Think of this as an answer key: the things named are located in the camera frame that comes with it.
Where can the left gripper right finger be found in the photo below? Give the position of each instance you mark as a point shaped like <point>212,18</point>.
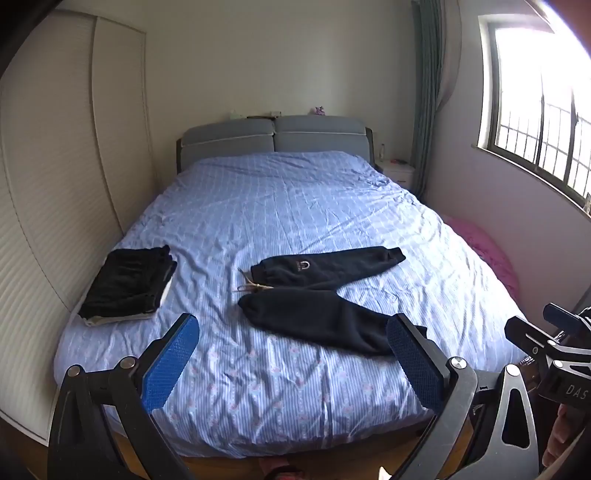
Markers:
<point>504,441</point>

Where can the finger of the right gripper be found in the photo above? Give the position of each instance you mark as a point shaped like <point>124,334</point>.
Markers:
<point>530,339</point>
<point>572,324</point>

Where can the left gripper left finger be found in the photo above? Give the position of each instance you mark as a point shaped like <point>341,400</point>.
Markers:
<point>81,444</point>

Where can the black sweatpants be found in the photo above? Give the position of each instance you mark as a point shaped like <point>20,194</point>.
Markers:
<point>297,296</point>

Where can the person right hand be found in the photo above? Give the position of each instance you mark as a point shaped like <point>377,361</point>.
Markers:
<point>567,454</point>

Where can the folded black clothes stack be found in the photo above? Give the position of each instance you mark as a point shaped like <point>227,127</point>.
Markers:
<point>132,284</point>

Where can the white nightstand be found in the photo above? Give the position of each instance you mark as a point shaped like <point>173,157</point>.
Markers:
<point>400,173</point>

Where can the window with metal grille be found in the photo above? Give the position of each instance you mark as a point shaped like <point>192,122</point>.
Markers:
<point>536,102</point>

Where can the cream wardrobe doors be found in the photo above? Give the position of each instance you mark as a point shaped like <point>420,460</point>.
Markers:
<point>76,172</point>

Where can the grey padded headboard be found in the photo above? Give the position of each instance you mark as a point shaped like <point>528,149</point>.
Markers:
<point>285,134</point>

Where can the green curtain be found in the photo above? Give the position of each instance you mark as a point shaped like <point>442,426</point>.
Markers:
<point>430,49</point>

